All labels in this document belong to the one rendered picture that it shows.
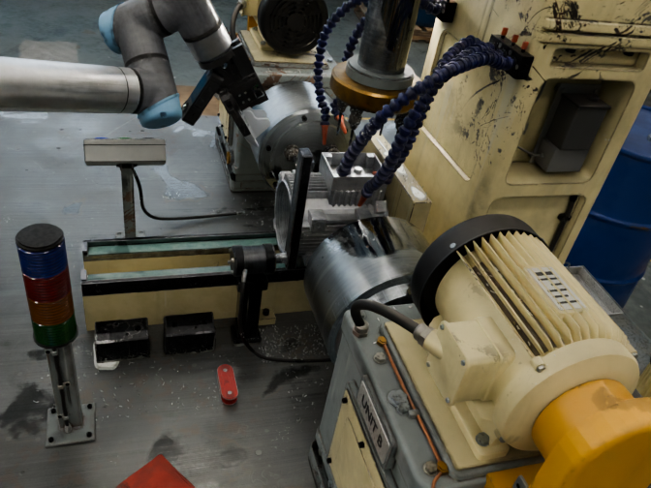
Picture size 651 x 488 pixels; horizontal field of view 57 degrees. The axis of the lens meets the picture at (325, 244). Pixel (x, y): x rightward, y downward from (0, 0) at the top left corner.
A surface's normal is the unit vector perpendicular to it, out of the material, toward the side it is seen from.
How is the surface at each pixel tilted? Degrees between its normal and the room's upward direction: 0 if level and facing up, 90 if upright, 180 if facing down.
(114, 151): 53
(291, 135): 90
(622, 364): 71
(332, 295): 66
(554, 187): 90
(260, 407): 0
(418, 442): 0
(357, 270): 36
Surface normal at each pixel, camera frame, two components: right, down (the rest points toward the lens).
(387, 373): 0.14, -0.79
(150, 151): 0.31, 0.00
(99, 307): 0.28, 0.61
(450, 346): -0.95, 0.05
